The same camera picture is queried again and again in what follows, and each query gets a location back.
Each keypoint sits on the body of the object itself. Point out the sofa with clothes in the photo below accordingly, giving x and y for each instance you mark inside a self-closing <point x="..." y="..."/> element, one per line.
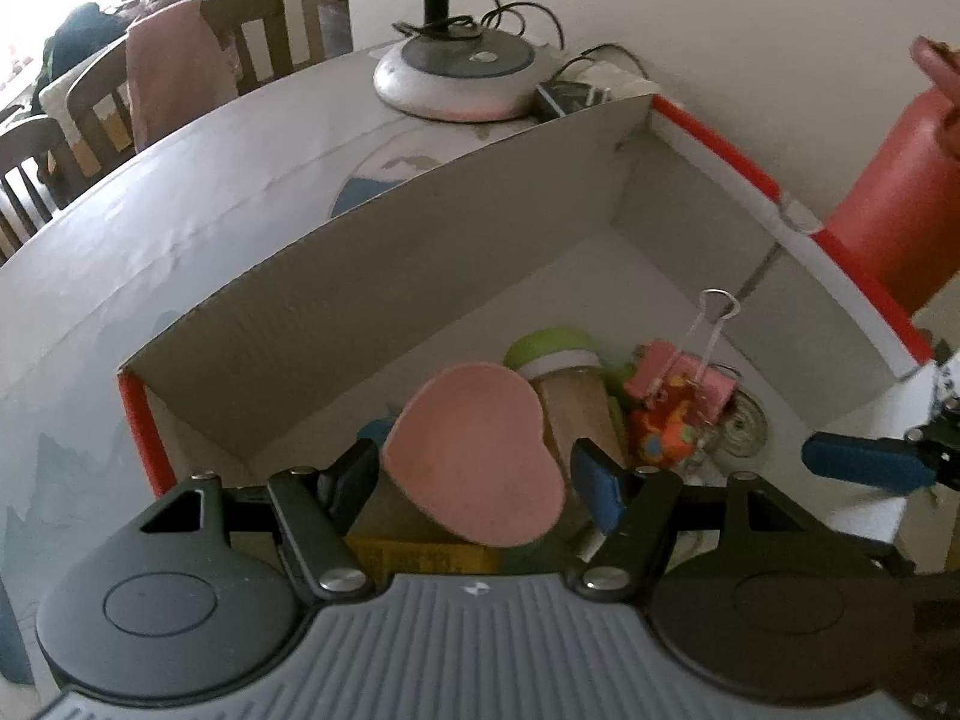
<point x="82" y="37"/>

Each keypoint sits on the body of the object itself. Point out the white red cardboard box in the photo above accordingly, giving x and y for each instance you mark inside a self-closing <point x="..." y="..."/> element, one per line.
<point x="631" y="222"/>

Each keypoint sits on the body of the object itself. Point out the clear jar green lid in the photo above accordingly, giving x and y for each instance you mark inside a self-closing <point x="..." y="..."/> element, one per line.
<point x="562" y="365"/>

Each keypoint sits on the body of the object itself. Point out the pink cloth on chair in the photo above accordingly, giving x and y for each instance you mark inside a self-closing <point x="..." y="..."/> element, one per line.
<point x="176" y="71"/>

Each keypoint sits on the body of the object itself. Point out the red binder clip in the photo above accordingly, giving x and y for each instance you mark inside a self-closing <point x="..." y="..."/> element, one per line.
<point x="689" y="361"/>

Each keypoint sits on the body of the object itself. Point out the pink heart-shaped dish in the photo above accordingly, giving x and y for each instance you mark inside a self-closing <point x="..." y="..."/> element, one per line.
<point x="468" y="451"/>

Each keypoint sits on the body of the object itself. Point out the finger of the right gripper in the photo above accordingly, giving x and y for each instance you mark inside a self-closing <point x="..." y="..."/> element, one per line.
<point x="893" y="465"/>

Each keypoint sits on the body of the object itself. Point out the desk lamp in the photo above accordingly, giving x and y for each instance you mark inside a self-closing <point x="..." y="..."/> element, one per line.
<point x="462" y="69"/>

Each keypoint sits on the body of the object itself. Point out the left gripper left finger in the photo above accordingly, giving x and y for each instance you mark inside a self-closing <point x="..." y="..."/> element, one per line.
<point x="315" y="509"/>

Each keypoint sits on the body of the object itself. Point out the wooden chair with cloth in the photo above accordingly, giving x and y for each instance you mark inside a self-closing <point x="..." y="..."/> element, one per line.
<point x="36" y="149"/>

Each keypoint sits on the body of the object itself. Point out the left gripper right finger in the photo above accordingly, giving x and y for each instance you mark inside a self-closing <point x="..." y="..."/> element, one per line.
<point x="635" y="511"/>

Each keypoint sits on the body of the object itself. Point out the orange keychain toy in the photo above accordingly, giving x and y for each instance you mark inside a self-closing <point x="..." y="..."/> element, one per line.
<point x="666" y="429"/>

